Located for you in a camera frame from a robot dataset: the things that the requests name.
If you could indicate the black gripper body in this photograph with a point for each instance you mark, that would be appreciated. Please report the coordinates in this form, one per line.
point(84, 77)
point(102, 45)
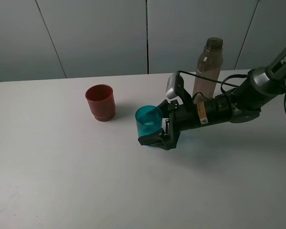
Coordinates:
point(192, 116)

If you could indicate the smoky transparent water bottle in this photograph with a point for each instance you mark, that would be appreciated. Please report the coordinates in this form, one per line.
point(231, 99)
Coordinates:
point(208, 66)

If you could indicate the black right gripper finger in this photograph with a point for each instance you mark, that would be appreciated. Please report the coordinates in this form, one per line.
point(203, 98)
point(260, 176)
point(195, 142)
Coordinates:
point(165, 107)

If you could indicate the red plastic cup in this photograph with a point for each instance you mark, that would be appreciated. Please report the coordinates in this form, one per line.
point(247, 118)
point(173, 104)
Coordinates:
point(101, 102)

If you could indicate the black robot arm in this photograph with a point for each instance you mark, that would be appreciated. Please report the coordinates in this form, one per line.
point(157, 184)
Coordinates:
point(243, 103)

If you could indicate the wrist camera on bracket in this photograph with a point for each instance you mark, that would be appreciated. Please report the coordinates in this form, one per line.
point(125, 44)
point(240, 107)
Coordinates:
point(175, 88)

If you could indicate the teal transparent plastic cup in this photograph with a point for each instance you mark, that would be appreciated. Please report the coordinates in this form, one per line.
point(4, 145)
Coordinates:
point(148, 120)

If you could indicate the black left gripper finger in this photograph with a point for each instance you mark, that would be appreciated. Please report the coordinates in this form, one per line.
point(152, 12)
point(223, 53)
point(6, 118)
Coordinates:
point(157, 139)

